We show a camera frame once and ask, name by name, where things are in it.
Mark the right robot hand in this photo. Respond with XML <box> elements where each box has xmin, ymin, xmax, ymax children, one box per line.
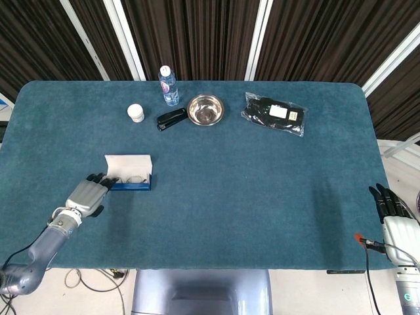
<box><xmin>368</xmin><ymin>182</ymin><xmax>420</xmax><ymax>265</ymax></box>

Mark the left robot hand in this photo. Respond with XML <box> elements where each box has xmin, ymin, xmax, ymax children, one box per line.
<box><xmin>64</xmin><ymin>173</ymin><xmax>121</xmax><ymax>218</ymax></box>

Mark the blue rectangular box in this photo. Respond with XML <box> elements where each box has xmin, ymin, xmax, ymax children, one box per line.
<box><xmin>104</xmin><ymin>154</ymin><xmax>154</xmax><ymax>192</ymax></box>

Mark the small white jar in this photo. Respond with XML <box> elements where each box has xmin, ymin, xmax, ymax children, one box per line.
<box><xmin>127</xmin><ymin>103</ymin><xmax>145</xmax><ymax>123</ymax></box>

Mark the black stapler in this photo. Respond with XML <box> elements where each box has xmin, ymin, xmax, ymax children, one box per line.
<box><xmin>156</xmin><ymin>107</ymin><xmax>189</xmax><ymax>132</ymax></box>

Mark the white and blue box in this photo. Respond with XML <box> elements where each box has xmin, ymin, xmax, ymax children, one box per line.
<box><xmin>0</xmin><ymin>93</ymin><xmax>16</xmax><ymax>114</ymax></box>

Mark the clear water bottle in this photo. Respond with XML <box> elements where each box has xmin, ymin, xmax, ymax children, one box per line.
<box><xmin>157</xmin><ymin>65</ymin><xmax>180</xmax><ymax>107</ymax></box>

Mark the teal table cloth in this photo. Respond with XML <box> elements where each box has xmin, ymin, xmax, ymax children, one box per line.
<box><xmin>0</xmin><ymin>80</ymin><xmax>394</xmax><ymax>272</ymax></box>

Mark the stainless steel bowl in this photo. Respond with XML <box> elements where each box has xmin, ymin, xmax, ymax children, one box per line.
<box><xmin>186</xmin><ymin>94</ymin><xmax>226</xmax><ymax>127</ymax></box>

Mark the blue-grey robot torso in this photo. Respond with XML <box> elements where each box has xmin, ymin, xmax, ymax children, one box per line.
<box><xmin>131</xmin><ymin>268</ymin><xmax>273</xmax><ymax>315</ymax></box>

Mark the black garment in plastic bag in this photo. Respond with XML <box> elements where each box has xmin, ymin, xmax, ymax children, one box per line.
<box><xmin>241</xmin><ymin>91</ymin><xmax>308</xmax><ymax>138</ymax></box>

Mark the dark brown pleated curtain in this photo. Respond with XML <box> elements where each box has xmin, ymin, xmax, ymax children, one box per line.
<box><xmin>0</xmin><ymin>0</ymin><xmax>420</xmax><ymax>142</ymax></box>

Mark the black cable with orange tip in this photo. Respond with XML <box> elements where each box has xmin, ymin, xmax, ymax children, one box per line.
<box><xmin>354</xmin><ymin>232</ymin><xmax>385</xmax><ymax>315</ymax></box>

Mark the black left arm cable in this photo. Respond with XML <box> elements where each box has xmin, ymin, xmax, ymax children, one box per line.
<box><xmin>0</xmin><ymin>224</ymin><xmax>52</xmax><ymax>266</ymax></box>

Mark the grey looped floor cable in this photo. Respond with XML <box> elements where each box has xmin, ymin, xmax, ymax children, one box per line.
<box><xmin>64</xmin><ymin>268</ymin><xmax>129</xmax><ymax>293</ymax></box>

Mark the white metal frame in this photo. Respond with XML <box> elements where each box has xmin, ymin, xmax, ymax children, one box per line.
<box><xmin>377</xmin><ymin>133</ymin><xmax>420</xmax><ymax>165</ymax></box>

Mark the white frame post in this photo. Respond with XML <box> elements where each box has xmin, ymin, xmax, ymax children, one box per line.
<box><xmin>362</xmin><ymin>22</ymin><xmax>420</xmax><ymax>98</ymax></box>
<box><xmin>60</xmin><ymin>0</ymin><xmax>110</xmax><ymax>81</ymax></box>
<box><xmin>102</xmin><ymin>0</ymin><xmax>146</xmax><ymax>81</ymax></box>
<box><xmin>243</xmin><ymin>0</ymin><xmax>274</xmax><ymax>81</ymax></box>

